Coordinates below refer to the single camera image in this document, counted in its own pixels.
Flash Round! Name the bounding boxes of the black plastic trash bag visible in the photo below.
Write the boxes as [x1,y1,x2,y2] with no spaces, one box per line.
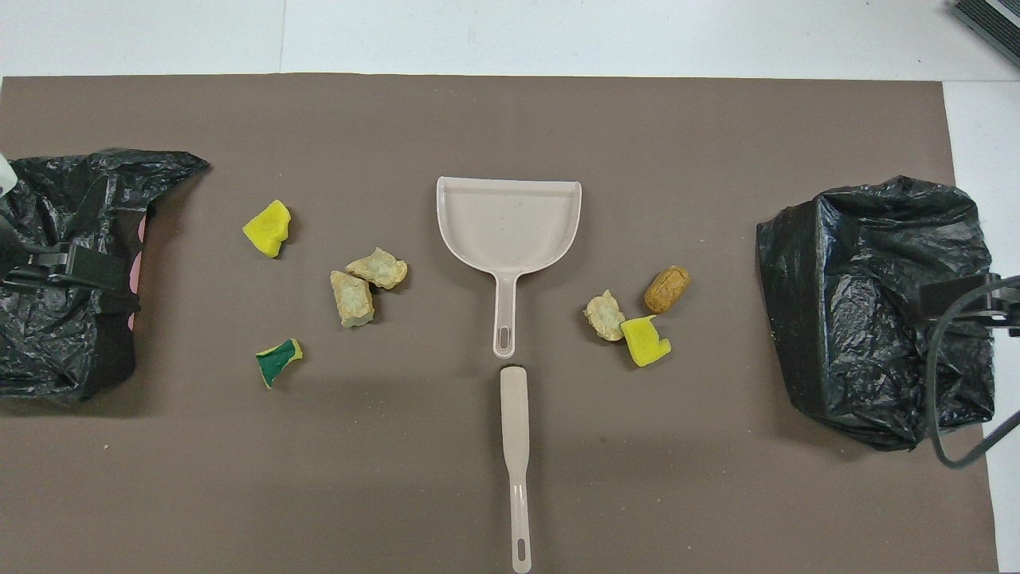
[755,175,997,452]
[0,147,210,402]

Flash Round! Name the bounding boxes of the notched yellow sponge piece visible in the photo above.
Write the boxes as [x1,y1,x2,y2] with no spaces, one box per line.
[619,314,673,368]

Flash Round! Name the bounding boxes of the green and yellow sponge piece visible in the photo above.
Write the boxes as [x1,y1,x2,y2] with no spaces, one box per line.
[255,338,304,390]

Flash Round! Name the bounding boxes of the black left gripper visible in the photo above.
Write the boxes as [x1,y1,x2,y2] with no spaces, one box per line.
[0,244,130,293]

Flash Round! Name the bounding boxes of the pink plastic bin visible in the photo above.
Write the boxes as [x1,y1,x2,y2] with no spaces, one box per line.
[127,214,149,332]

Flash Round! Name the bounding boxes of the brown oval sponge chunk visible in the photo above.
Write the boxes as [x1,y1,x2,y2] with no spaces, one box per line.
[643,265,692,315]

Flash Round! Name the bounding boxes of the beige plastic dustpan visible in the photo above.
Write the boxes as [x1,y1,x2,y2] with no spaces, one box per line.
[436,176,583,360]

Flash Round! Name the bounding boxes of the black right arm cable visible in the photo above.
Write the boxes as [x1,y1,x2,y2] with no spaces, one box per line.
[924,273,1020,470]

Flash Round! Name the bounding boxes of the beige sponge chunk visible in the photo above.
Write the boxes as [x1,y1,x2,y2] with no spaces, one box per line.
[583,289,627,343]
[330,269,376,328]
[345,246,409,291]

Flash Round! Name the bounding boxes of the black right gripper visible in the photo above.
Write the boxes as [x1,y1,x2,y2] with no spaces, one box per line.
[919,275,1020,337]

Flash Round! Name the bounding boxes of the plain yellow sponge piece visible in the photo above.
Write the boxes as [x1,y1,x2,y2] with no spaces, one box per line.
[242,199,292,259]

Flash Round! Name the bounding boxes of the beige hand brush black bristles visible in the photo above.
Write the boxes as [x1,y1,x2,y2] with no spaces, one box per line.
[499,364,533,574]

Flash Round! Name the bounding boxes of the dark grey ribbed panel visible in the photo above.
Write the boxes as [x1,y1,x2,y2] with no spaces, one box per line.
[951,0,1020,69]

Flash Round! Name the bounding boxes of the large brown table mat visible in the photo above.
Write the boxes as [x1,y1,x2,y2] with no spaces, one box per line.
[0,73,1001,574]

